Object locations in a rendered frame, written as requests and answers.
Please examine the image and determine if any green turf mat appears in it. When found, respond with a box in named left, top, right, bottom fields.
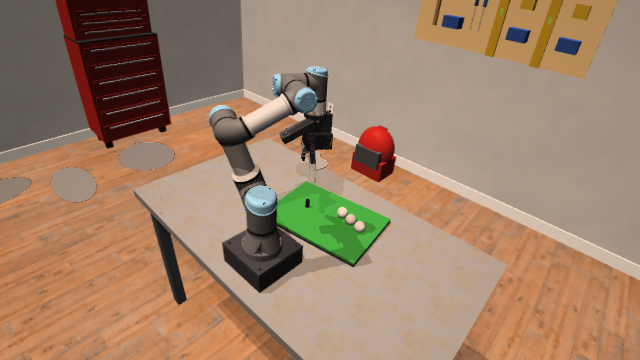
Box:
left=276, top=181, right=391, bottom=267

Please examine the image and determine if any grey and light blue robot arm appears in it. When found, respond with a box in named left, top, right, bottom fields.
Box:
left=209, top=66, right=328, bottom=262

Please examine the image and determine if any cream ball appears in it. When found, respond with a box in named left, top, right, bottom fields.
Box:
left=337, top=207, right=348, bottom=218
left=354, top=221, right=365, bottom=232
left=345, top=214, right=356, bottom=225

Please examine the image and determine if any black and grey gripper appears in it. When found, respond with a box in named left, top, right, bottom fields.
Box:
left=301, top=111, right=333, bottom=183

